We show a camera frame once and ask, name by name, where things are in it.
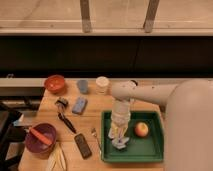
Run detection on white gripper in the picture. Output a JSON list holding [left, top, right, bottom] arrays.
[[110, 113, 130, 139]]

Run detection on grey-blue towel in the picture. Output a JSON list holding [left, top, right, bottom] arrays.
[[108, 129, 130, 150]]

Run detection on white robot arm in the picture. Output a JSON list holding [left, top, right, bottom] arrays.
[[111, 79, 213, 171]]

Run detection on green plastic tray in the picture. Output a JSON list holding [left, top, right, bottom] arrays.
[[101, 111, 164, 163]]

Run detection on red-yellow apple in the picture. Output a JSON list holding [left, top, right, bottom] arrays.
[[134, 122, 149, 137]]

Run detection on metal fork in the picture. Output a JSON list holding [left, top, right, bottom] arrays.
[[91, 127, 102, 155]]

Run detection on white paper cup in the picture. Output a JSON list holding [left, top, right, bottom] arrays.
[[95, 76, 109, 94]]

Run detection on blue sponge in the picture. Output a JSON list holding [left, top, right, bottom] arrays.
[[72, 97, 87, 114]]

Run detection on black dish brush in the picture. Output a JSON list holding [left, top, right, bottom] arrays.
[[55, 97, 77, 134]]

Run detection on orange-red bowl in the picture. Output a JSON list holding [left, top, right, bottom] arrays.
[[44, 75, 65, 93]]

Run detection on yellow banana peel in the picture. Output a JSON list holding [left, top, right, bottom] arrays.
[[45, 143, 67, 171]]

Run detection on orange carrot stick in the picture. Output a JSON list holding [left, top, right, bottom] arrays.
[[30, 128, 52, 146]]

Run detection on purple bowl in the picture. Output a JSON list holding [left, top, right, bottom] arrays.
[[25, 123, 57, 159]]

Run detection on black chair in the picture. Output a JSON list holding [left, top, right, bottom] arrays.
[[0, 101, 26, 171]]

